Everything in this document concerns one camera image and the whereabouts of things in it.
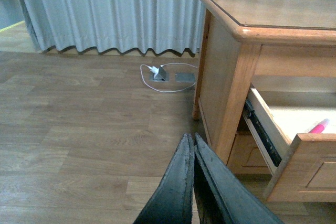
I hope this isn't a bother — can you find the white cable on floor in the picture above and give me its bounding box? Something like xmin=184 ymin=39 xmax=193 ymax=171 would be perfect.
xmin=140 ymin=62 xmax=198 ymax=93

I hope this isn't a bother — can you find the wooden nightstand cabinet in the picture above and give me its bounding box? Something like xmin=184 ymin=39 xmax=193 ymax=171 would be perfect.
xmin=193 ymin=0 xmax=335 ymax=165

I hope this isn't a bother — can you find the grey-green pleated curtain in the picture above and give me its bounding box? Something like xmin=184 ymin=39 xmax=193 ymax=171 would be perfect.
xmin=19 ymin=0 xmax=204 ymax=53

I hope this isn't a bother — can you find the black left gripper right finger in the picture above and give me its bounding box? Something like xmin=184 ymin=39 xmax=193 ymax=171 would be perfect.
xmin=194 ymin=133 xmax=282 ymax=223

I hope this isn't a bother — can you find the open metal floor socket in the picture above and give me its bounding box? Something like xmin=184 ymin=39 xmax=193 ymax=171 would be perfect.
xmin=149 ymin=67 xmax=169 ymax=82

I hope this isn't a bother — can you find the black metal drawer rail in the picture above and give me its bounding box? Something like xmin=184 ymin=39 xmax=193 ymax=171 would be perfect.
xmin=244 ymin=99 xmax=282 ymax=167

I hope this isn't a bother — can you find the white plug adapter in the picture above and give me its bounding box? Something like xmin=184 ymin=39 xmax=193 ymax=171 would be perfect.
xmin=148 ymin=66 xmax=159 ymax=74

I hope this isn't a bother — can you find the closed metal floor socket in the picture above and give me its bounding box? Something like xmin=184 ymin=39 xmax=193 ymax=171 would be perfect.
xmin=175 ymin=72 xmax=195 ymax=83

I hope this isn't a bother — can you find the pink marker white cap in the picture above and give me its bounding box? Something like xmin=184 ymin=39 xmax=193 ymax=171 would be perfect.
xmin=309 ymin=119 xmax=330 ymax=134

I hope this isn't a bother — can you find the wooden drawer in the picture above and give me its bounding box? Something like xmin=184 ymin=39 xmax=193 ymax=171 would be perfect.
xmin=242 ymin=86 xmax=335 ymax=202
xmin=227 ymin=131 xmax=270 ymax=174

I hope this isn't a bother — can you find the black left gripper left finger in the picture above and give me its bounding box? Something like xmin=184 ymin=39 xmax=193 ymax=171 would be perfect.
xmin=134 ymin=133 xmax=195 ymax=223

